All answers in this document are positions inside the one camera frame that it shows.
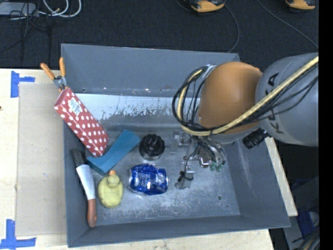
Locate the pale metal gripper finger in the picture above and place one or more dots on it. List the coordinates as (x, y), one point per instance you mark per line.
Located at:
(180, 139)
(185, 181)

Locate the pale wood flat board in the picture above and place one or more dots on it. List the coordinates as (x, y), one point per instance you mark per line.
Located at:
(41, 165)

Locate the grey metal bin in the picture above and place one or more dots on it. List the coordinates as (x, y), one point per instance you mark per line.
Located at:
(182, 204)

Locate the yellow toy duck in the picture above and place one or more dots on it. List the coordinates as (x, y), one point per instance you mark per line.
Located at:
(110, 190)

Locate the white and brown brush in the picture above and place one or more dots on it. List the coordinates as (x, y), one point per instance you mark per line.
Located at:
(87, 182)

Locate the black round lid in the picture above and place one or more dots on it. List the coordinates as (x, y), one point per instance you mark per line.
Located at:
(151, 146)

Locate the blue sponge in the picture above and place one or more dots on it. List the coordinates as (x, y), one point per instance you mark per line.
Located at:
(117, 151)

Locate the red white-dotted box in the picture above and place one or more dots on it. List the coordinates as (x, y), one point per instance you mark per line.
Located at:
(83, 124)

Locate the crushed blue can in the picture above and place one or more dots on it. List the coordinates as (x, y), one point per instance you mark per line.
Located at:
(148, 179)

